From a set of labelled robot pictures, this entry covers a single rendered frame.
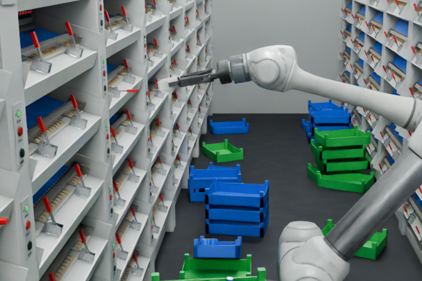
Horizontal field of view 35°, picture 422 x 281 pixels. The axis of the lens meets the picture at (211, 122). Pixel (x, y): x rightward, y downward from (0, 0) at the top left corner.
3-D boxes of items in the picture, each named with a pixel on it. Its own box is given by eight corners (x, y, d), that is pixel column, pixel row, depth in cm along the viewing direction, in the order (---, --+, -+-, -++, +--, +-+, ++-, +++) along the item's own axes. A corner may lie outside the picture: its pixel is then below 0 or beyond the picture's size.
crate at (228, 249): (200, 252, 325) (200, 235, 325) (241, 253, 323) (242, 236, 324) (193, 257, 295) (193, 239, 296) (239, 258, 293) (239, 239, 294)
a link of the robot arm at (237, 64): (251, 78, 220) (233, 82, 221) (245, 51, 218) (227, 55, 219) (250, 83, 211) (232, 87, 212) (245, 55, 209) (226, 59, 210)
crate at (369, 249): (387, 244, 331) (387, 229, 329) (375, 259, 313) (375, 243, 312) (328, 233, 345) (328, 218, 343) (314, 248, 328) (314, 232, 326)
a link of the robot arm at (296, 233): (323, 276, 236) (324, 215, 232) (328, 297, 218) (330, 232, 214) (276, 275, 237) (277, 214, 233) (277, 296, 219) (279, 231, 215)
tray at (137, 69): (140, 88, 263) (147, 65, 260) (104, 123, 204) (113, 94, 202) (90, 72, 263) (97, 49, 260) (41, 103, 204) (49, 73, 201)
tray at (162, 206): (169, 209, 348) (177, 184, 344) (151, 258, 289) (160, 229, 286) (132, 196, 348) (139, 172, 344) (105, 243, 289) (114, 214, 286)
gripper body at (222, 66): (232, 84, 212) (203, 90, 213) (233, 79, 220) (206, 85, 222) (227, 61, 211) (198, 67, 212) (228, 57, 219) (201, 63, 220)
